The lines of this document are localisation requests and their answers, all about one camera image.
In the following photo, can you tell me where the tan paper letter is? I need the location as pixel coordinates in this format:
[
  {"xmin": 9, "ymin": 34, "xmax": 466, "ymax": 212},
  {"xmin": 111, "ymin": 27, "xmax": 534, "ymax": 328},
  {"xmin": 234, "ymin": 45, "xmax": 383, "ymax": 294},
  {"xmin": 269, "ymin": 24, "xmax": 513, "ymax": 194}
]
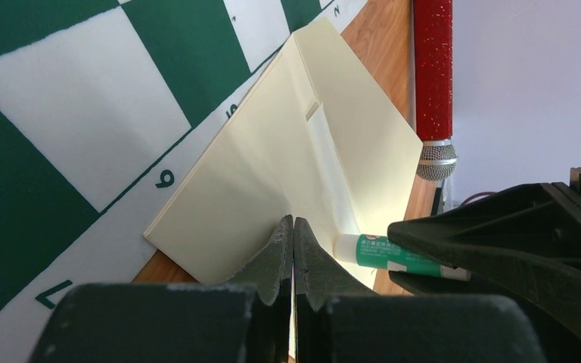
[{"xmin": 306, "ymin": 102, "xmax": 360, "ymax": 234}]

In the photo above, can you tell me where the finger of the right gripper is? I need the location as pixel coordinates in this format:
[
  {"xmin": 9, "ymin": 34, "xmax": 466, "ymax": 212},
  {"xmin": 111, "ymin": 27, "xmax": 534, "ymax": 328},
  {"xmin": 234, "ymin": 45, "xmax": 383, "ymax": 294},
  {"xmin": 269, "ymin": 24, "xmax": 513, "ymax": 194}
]
[
  {"xmin": 389, "ymin": 271, "xmax": 581, "ymax": 362},
  {"xmin": 387, "ymin": 182, "xmax": 581, "ymax": 341}
]

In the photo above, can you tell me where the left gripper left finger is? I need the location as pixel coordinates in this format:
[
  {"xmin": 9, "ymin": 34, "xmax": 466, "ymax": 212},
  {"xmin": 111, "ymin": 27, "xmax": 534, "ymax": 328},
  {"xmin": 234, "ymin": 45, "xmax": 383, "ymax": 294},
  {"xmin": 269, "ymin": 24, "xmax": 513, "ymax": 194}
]
[{"xmin": 30, "ymin": 216, "xmax": 294, "ymax": 362}]

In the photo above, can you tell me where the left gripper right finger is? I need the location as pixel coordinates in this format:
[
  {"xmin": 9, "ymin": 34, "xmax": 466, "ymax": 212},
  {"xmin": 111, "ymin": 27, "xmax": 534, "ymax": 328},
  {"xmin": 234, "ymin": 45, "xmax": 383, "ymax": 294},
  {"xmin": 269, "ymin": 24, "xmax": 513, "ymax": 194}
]
[{"xmin": 293, "ymin": 217, "xmax": 545, "ymax": 362}]

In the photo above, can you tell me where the cream envelope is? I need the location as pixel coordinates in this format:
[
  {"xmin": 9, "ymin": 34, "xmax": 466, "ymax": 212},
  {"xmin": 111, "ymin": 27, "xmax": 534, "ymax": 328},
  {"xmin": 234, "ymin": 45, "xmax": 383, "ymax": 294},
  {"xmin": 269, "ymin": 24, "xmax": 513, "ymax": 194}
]
[{"xmin": 144, "ymin": 18, "xmax": 422, "ymax": 284}]

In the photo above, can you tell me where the green white chessboard mat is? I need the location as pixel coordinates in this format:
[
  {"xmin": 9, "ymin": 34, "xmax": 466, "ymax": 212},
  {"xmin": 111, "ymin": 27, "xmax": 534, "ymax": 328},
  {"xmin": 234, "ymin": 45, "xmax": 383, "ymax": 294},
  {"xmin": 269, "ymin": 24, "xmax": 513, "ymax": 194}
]
[{"xmin": 0, "ymin": 0, "xmax": 364, "ymax": 362}]

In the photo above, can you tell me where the green white glue stick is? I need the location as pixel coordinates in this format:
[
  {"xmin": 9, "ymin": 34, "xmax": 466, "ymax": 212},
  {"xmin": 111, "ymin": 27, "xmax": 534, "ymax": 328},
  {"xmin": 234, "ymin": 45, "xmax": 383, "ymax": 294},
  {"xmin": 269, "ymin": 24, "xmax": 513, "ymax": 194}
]
[{"xmin": 334, "ymin": 234, "xmax": 471, "ymax": 281}]

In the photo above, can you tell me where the red glitter microphone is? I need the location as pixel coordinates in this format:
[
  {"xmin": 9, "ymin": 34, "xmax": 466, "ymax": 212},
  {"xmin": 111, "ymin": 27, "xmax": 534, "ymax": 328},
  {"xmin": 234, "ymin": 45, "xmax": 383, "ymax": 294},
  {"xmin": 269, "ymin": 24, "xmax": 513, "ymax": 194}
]
[{"xmin": 412, "ymin": 0, "xmax": 458, "ymax": 182}]

